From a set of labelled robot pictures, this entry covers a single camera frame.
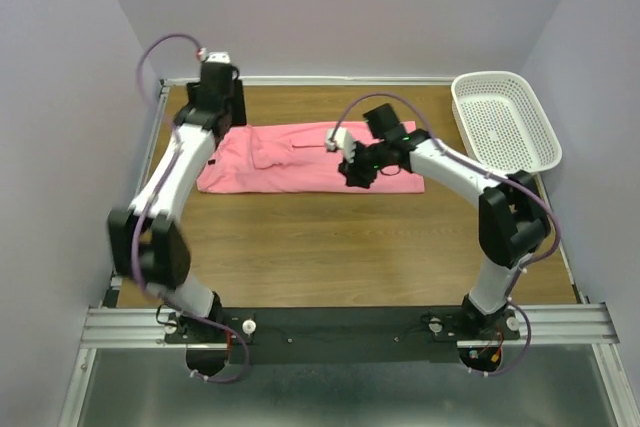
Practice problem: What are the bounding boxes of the aluminium frame rail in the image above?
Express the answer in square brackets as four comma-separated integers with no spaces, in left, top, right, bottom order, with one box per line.
[57,79,624,427]

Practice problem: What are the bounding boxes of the white perforated plastic basket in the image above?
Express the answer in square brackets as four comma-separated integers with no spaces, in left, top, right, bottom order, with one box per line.
[451,71,562,174]

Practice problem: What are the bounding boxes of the pink t shirt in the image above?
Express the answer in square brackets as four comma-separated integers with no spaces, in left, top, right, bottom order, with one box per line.
[196,122,425,194]

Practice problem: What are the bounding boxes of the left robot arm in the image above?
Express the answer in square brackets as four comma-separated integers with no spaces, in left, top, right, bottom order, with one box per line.
[107,51,246,341]

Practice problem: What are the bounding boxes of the purple cable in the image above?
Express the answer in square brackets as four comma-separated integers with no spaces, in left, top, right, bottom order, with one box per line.
[129,33,251,383]
[332,92,564,298]

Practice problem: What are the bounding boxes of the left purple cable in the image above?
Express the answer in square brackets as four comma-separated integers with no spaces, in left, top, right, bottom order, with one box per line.
[129,33,251,383]

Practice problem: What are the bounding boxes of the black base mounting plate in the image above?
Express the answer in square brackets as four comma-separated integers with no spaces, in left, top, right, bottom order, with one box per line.
[164,306,521,371]

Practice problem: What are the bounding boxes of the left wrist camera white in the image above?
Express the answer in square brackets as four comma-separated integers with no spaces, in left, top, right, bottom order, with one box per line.
[196,48,231,64]

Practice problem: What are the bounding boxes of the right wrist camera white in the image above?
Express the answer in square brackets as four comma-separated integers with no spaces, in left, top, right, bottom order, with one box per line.
[324,127,356,163]

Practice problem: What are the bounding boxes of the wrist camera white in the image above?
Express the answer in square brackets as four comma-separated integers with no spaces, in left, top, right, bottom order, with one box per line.
[324,127,356,163]
[196,48,231,64]

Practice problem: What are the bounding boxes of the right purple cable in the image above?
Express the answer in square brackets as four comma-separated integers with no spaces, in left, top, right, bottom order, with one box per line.
[332,92,564,298]

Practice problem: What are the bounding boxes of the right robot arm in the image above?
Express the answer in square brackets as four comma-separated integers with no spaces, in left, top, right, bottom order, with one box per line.
[325,104,552,334]

